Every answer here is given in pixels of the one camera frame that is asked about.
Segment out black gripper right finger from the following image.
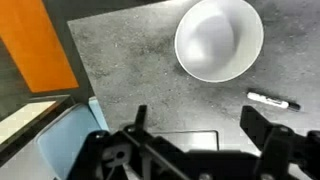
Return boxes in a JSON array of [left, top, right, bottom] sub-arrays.
[[239, 105, 296, 162]]

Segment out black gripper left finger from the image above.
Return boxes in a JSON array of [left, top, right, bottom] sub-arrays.
[[122, 104, 160, 158]]

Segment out black marker with white label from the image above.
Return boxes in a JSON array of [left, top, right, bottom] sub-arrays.
[[246, 91, 302, 112]]

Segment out grey bowl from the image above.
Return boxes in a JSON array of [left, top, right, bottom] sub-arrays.
[[174, 0, 265, 84]]

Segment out dark-framed beige board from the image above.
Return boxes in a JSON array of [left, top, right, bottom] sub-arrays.
[[0, 94, 77, 165]]

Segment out orange panel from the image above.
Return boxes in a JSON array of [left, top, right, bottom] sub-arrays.
[[0, 0, 80, 94]]

